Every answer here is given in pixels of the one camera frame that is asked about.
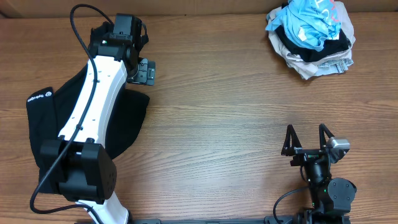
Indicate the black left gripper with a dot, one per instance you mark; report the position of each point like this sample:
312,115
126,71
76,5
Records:
144,73

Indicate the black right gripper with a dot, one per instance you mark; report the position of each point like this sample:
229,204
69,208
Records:
305,154

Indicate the light blue t-shirt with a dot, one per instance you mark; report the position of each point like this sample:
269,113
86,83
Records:
308,23

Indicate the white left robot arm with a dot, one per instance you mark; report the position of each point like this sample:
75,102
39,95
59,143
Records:
77,163

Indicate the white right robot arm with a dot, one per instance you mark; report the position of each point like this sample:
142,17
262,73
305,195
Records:
331,197

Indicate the beige folded garment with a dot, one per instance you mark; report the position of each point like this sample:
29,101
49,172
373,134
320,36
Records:
307,70

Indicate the grey patterned folded garment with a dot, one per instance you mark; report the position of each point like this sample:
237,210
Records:
334,66

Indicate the black folded garment on pile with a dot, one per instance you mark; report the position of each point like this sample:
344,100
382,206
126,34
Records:
308,55

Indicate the black shirt with logo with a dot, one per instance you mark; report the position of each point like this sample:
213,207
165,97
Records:
48,111

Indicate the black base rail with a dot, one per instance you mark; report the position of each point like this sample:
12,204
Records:
265,220

